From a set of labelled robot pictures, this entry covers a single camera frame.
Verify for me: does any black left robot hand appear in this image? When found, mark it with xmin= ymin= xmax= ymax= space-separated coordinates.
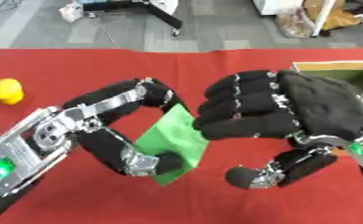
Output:
xmin=32 ymin=77 xmax=191 ymax=178

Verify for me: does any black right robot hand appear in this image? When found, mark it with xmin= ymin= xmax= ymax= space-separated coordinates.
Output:
xmin=192 ymin=69 xmax=363 ymax=191

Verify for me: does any green block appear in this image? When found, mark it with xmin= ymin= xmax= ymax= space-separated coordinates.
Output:
xmin=132 ymin=103 xmax=212 ymax=187

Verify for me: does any cardboard box with green inside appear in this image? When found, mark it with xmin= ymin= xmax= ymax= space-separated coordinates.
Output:
xmin=290 ymin=59 xmax=363 ymax=95

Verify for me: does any brown cardboard box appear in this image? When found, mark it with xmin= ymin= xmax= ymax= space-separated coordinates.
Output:
xmin=304 ymin=0 xmax=363 ymax=32

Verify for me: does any clear plastic bag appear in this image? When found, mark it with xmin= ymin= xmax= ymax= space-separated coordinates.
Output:
xmin=274 ymin=7 xmax=316 ymax=39

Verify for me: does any black wheeled stand base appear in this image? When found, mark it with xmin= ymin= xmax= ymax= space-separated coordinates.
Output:
xmin=81 ymin=0 xmax=185 ymax=37

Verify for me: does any white plastic bag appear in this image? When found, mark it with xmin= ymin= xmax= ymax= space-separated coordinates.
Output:
xmin=57 ymin=3 xmax=85 ymax=24

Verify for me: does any yellow toy duck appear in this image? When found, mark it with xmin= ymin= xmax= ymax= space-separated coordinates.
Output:
xmin=0 ymin=77 xmax=27 ymax=106

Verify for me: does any white post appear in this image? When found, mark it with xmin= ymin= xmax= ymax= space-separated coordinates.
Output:
xmin=311 ymin=0 xmax=338 ymax=38

